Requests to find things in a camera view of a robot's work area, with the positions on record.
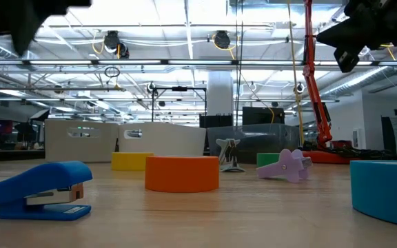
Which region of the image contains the black cable bundle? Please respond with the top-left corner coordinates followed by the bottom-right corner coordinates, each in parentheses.
top-left (303, 139), bottom-right (397, 161)

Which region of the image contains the light grey plastic bin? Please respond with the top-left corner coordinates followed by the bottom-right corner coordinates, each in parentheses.
top-left (44, 118), bottom-right (119, 163)

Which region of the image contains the orange tape roll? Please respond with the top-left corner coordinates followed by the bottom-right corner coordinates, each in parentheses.
top-left (145, 155), bottom-right (220, 193)

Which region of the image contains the black background box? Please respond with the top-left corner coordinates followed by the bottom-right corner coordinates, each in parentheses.
top-left (199, 114), bottom-right (234, 129)

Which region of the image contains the black metal stand frame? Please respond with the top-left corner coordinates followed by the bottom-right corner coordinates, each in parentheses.
top-left (151, 86), bottom-right (208, 123)

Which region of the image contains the red desk lamp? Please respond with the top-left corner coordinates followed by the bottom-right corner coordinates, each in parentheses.
top-left (301, 0), bottom-right (358, 165)

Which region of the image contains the blue mini stapler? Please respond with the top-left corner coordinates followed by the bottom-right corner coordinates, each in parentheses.
top-left (0, 161), bottom-right (93, 221)

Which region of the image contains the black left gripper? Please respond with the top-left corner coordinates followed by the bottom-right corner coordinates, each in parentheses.
top-left (0, 0), bottom-right (92, 58)

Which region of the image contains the white plastic bin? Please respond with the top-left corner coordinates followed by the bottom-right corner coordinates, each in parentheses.
top-left (117, 122), bottom-right (207, 156)

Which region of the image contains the dark translucent plastic bin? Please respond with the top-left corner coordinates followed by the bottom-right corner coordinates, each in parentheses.
top-left (205, 123), bottom-right (300, 165)

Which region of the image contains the black background screen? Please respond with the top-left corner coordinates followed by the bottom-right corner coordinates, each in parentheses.
top-left (242, 106), bottom-right (285, 125)

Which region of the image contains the green tape roll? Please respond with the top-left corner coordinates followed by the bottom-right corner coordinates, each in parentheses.
top-left (256, 152), bottom-right (282, 168)

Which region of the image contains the black ceiling cable reel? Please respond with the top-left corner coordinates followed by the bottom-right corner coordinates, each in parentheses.
top-left (213, 30), bottom-right (232, 50)
top-left (103, 30), bottom-right (130, 59)

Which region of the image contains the blue tape roll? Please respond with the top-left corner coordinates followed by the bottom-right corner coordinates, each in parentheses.
top-left (349, 159), bottom-right (397, 229)

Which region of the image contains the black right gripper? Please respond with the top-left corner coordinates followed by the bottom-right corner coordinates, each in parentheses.
top-left (316, 0), bottom-right (397, 73)

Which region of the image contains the purple staple remover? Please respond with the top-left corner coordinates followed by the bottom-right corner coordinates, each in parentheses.
top-left (256, 148), bottom-right (312, 183)

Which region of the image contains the hanging yellow cable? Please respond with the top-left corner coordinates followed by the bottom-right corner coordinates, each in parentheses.
top-left (286, 0), bottom-right (305, 145)

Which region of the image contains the yellow tape roll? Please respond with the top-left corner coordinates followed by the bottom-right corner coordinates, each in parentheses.
top-left (111, 152), bottom-right (154, 172)

